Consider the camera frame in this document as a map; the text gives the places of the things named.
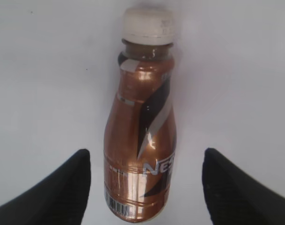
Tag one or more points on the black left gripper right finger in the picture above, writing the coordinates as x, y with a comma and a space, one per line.
234, 198

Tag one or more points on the brown Nescafe coffee bottle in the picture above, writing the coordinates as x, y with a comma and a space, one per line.
140, 134

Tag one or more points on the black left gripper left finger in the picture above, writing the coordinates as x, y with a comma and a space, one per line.
59, 199

